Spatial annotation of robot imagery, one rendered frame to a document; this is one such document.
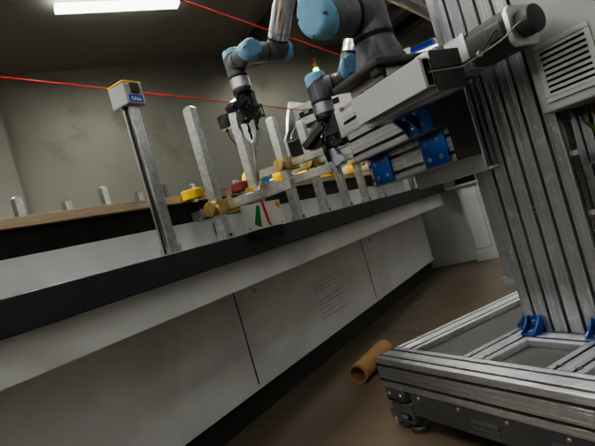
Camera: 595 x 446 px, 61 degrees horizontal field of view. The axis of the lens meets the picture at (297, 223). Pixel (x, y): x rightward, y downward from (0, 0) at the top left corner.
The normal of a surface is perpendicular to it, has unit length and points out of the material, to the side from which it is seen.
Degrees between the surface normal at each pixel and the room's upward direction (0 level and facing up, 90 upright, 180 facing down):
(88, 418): 90
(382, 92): 90
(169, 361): 90
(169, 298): 90
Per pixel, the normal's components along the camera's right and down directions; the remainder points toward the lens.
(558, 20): -0.86, 0.24
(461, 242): -0.50, 0.14
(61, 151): 0.44, -0.13
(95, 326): 0.82, -0.24
